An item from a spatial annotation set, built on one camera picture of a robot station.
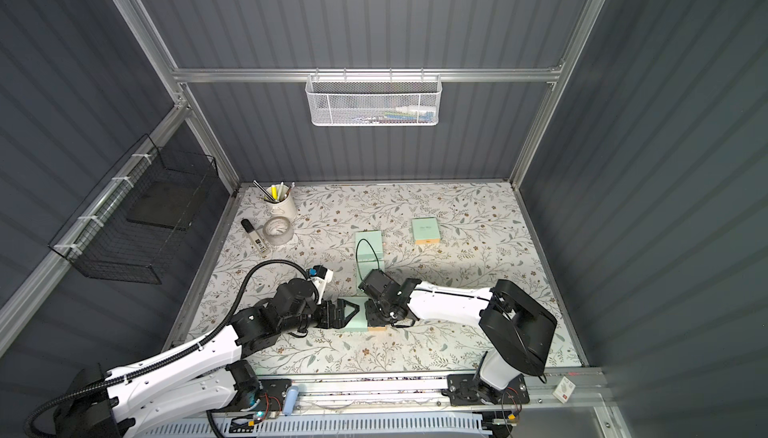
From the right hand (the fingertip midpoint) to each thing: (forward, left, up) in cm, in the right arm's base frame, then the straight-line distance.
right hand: (373, 317), depth 83 cm
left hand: (-3, +5, +9) cm, 10 cm away
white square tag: (-17, -48, -2) cm, 51 cm away
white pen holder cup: (+35, +33, +9) cm, 49 cm away
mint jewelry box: (+20, +3, -3) cm, 21 cm away
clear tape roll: (+31, +36, -2) cm, 48 cm away
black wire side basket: (+12, +59, +26) cm, 65 cm away
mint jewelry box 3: (+31, -17, -1) cm, 36 cm away
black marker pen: (+27, +41, +1) cm, 49 cm away
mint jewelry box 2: (+28, +2, -1) cm, 28 cm away
